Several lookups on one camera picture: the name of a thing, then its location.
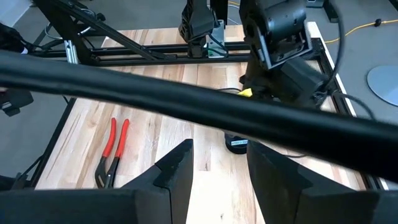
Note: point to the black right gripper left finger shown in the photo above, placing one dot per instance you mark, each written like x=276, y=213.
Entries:
x=93, y=207

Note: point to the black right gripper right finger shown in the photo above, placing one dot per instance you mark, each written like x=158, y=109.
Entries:
x=311, y=205

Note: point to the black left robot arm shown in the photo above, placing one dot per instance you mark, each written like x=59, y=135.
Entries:
x=199, y=18

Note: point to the yellow clip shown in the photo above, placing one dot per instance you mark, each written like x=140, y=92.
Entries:
x=245, y=92

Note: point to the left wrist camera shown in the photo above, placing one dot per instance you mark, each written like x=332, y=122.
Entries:
x=289, y=53

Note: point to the silver arm base bracket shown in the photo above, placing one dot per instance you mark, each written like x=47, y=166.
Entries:
x=217, y=34

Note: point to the black aluminium table frame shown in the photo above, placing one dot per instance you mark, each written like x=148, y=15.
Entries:
x=140, y=57

